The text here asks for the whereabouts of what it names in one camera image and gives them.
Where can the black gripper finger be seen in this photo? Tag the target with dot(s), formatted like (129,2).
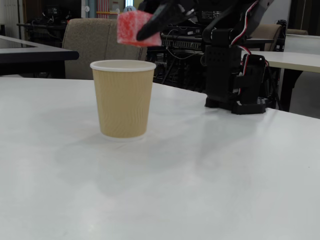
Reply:
(157,20)
(150,5)

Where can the red speckled foam cube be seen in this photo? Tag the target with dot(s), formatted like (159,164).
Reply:
(127,27)

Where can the tan ribbed paper cup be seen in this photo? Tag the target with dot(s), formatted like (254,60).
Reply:
(122,105)

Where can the blue round fan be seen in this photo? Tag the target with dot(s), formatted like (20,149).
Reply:
(128,8)

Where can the red white striped panel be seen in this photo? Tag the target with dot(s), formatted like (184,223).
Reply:
(103,7)

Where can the brown fabric chair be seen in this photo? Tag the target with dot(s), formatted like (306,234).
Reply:
(100,40)

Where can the tan chair back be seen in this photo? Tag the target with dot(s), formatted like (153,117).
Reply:
(270,35)
(297,32)

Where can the dark cluttered workbench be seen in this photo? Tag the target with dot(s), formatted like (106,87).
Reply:
(45,27)

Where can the white topped table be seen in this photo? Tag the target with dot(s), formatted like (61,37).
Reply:
(300,60)

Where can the dark topped table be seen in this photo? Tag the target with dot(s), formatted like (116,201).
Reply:
(37,53)

